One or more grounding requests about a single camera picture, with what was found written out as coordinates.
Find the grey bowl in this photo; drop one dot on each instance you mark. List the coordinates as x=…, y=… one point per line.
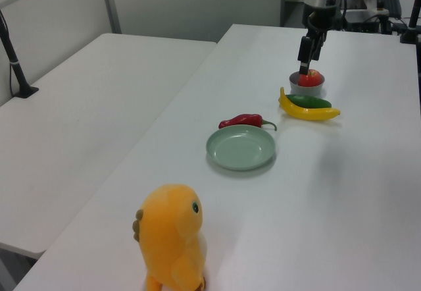
x=307, y=91

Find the pale green plate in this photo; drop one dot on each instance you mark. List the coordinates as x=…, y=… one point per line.
x=240, y=147

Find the grey partition post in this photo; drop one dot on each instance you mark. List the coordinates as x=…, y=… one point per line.
x=110, y=4

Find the black camera stand pole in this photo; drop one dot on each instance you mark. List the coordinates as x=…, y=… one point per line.
x=14, y=64
x=411, y=21

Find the red chili pepper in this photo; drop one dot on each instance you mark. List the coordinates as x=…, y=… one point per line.
x=243, y=120

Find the red apple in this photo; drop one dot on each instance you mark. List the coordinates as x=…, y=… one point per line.
x=312, y=79

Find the green cucumber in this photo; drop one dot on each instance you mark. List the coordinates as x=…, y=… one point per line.
x=312, y=101

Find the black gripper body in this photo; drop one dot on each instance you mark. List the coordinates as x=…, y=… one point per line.
x=324, y=21

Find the orange plush bird toy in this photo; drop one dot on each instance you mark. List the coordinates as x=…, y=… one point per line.
x=171, y=238

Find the white side table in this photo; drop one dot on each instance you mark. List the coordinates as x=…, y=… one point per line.
x=82, y=113

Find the yellow banana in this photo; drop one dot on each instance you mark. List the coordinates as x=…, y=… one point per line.
x=309, y=113

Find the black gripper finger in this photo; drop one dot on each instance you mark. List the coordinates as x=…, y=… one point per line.
x=317, y=50
x=304, y=50

